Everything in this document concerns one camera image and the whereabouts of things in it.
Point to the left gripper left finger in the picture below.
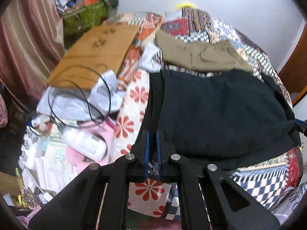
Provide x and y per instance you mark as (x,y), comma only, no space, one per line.
(141,151)

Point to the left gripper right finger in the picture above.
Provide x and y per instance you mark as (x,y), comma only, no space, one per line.
(166,168)

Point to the black pants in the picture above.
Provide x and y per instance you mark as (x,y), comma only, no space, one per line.
(233,119)

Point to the brown wooden door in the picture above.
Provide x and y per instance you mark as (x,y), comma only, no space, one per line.
(293,74)

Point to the white plastic bottle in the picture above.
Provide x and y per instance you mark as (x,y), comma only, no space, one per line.
(84,143)

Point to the patchwork patterned bedspread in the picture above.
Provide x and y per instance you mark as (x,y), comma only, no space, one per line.
(264,181)

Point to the white crumpled cloth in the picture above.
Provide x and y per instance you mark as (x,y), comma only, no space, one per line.
(77,104)

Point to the khaki olive pants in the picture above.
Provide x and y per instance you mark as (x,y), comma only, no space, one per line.
(200,56)

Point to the orange wooden board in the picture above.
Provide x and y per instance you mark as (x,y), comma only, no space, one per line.
(100,49)

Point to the green fabric bag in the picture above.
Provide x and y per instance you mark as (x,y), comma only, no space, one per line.
(85,18)

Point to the yellow round object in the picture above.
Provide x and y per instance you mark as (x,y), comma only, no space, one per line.
(185,4)

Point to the striped maroon curtain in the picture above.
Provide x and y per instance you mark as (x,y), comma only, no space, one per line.
(32,44)

